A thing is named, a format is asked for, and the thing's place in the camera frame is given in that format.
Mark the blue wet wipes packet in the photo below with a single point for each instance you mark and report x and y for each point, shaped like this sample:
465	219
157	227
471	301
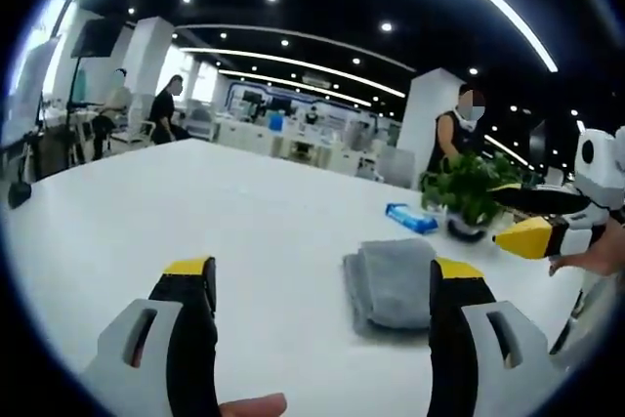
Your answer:
411	218

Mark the green potted plant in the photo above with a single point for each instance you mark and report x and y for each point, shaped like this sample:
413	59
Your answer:
471	192

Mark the grey towel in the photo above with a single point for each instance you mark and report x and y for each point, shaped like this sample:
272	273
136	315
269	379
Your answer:
388	285

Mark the black wall monitor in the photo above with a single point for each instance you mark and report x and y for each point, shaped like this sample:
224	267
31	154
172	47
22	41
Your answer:
95	37

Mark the white chair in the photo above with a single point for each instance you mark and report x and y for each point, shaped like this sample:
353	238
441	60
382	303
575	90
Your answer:
141	131

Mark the black object at table edge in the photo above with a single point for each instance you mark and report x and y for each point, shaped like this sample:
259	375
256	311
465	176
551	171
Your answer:
19	194

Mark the white square pillar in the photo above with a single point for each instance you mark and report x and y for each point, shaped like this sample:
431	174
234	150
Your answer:
432	116
144	72

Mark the person's left hand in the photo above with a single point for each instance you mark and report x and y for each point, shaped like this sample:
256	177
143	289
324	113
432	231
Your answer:
254	406

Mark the person's right hand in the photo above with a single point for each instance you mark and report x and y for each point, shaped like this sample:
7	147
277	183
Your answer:
593	253

